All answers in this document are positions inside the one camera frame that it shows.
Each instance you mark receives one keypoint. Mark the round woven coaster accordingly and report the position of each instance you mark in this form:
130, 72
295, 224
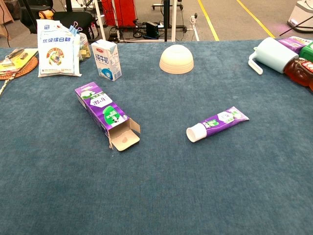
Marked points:
27, 70

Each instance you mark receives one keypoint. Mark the white post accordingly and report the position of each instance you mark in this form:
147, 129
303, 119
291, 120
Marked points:
173, 19

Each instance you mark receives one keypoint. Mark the blue table mat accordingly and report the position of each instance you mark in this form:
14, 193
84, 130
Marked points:
156, 183

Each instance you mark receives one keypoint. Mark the yellow razor card package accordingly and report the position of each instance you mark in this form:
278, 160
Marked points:
14, 58

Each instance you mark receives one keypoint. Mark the yellow brown plush toy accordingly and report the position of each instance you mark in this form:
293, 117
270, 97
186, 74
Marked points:
46, 14

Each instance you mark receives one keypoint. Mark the green yellow container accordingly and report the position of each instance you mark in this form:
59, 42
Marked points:
308, 51

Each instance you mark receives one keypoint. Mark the blue binder clip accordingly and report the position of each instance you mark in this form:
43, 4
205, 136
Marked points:
73, 30

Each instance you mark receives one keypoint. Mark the white machine base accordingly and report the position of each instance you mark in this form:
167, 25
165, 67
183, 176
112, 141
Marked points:
300, 14

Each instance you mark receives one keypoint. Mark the red cabinet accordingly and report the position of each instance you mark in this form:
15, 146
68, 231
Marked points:
119, 12

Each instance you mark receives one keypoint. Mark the white power strip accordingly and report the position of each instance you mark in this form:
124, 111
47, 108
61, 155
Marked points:
194, 27

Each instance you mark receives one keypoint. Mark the cream upturned bowl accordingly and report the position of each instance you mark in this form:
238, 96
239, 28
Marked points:
176, 60

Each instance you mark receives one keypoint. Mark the white sugar bag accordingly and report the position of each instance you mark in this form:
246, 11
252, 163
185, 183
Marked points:
56, 54

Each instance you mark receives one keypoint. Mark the wooden board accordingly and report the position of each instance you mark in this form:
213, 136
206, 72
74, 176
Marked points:
6, 14

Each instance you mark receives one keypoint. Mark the white frame leg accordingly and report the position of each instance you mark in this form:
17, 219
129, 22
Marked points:
100, 22

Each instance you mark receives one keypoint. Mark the white purple tube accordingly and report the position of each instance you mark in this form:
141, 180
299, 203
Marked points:
220, 122

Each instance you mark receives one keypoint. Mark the small purple box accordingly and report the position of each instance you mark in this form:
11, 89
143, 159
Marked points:
292, 43

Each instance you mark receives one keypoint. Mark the black office chair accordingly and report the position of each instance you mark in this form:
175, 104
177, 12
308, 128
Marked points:
71, 18

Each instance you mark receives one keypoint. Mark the black electronics box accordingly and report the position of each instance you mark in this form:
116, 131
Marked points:
152, 29

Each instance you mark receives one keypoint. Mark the brown honey bottle yellow cap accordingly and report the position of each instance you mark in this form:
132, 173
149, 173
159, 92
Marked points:
297, 72

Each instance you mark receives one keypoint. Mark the clear plastic jar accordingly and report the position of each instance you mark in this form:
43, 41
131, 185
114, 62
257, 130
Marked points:
84, 49

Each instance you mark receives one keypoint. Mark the small white blue milk carton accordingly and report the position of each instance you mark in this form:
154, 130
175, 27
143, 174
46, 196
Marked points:
107, 61

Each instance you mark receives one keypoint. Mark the purple toothpaste box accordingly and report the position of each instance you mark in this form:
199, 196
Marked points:
97, 105

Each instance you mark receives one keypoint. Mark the light blue mug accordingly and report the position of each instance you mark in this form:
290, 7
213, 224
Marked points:
274, 55

